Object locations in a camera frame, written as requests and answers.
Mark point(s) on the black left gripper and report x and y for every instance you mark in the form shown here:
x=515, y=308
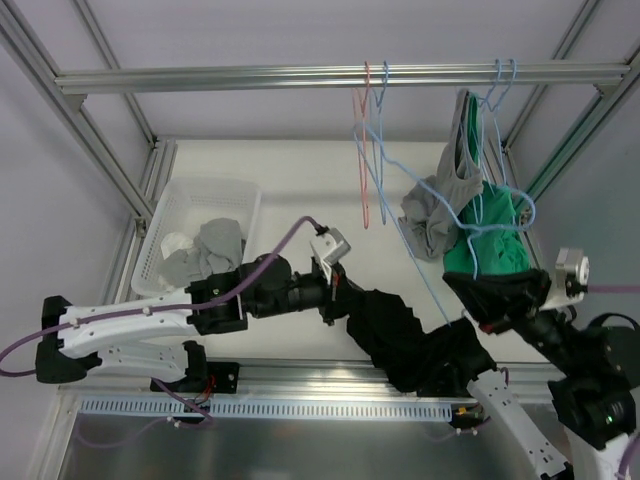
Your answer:
x=333, y=293

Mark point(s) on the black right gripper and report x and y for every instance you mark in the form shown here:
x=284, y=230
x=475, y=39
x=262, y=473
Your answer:
x=542, y=288

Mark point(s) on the black tank top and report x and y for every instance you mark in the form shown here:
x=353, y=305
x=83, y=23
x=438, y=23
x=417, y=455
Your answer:
x=440, y=362

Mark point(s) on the dark grey tank top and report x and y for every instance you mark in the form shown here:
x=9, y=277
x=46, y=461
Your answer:
x=432, y=207

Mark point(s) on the pink wire hanger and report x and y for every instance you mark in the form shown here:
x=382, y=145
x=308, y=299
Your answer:
x=360, y=99

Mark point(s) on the white tank top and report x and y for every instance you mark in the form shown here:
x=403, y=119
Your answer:
x=174, y=269

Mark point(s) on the blue hanger of black top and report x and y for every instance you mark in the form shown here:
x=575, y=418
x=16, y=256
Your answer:
x=370, y=136

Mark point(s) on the blue hanger of green top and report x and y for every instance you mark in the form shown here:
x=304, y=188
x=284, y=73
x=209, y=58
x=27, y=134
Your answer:
x=487, y=125

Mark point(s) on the blue hanger of grey top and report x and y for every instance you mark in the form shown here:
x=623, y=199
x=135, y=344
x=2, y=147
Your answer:
x=378, y=144

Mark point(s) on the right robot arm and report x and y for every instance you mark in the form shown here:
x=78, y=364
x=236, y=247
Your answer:
x=597, y=401

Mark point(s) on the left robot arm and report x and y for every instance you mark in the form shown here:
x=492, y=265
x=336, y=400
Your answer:
x=155, y=337

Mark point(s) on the green tank top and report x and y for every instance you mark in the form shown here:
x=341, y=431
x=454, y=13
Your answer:
x=490, y=245

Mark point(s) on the white plastic basket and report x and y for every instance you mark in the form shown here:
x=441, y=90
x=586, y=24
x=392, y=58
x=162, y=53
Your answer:
x=186, y=204

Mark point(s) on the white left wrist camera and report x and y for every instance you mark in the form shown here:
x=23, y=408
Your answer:
x=329, y=246

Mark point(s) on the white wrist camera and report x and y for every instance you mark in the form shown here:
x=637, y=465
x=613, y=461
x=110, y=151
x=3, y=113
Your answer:
x=569, y=281
x=329, y=246

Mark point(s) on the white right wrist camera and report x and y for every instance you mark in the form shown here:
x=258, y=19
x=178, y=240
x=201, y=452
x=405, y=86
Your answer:
x=569, y=281

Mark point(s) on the white slotted cable duct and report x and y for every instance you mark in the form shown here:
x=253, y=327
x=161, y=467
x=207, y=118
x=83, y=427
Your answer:
x=261, y=408

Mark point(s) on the aluminium hanging rail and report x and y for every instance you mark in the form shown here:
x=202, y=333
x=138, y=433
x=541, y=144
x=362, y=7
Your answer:
x=186, y=79

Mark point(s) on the aluminium frame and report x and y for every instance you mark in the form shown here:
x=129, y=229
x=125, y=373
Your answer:
x=61, y=221

